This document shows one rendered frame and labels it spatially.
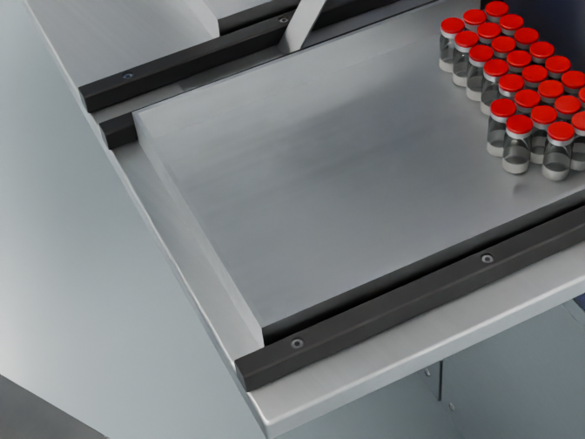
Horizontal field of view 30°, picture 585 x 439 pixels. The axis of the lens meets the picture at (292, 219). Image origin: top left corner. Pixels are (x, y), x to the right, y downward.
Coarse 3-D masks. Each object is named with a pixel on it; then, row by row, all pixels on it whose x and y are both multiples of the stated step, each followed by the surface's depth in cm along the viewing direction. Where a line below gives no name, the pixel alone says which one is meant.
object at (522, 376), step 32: (544, 320) 122; (576, 320) 115; (480, 352) 143; (512, 352) 133; (544, 352) 125; (576, 352) 117; (448, 384) 159; (480, 384) 147; (512, 384) 137; (544, 384) 128; (576, 384) 120; (480, 416) 152; (512, 416) 141; (544, 416) 132; (576, 416) 123
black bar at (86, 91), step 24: (336, 0) 102; (360, 0) 103; (384, 0) 104; (264, 24) 101; (192, 48) 99; (216, 48) 99; (240, 48) 100; (264, 48) 101; (120, 72) 98; (144, 72) 97; (168, 72) 98; (192, 72) 99; (96, 96) 96; (120, 96) 97
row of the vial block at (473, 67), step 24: (456, 24) 94; (456, 48) 93; (480, 48) 92; (456, 72) 94; (480, 72) 91; (504, 72) 89; (480, 96) 93; (504, 96) 89; (528, 96) 87; (552, 120) 85; (552, 144) 84; (552, 168) 86
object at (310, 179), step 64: (448, 0) 99; (320, 64) 97; (384, 64) 98; (192, 128) 94; (256, 128) 94; (320, 128) 93; (384, 128) 92; (448, 128) 92; (192, 192) 89; (256, 192) 88; (320, 192) 88; (384, 192) 87; (448, 192) 87; (512, 192) 86; (576, 192) 81; (256, 256) 84; (320, 256) 83; (384, 256) 83; (448, 256) 79; (256, 320) 75; (320, 320) 77
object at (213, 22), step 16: (192, 0) 105; (208, 0) 107; (224, 0) 107; (240, 0) 107; (256, 0) 107; (272, 0) 101; (288, 0) 102; (208, 16) 102; (224, 16) 100; (240, 16) 100; (256, 16) 101; (272, 16) 102; (224, 32) 101
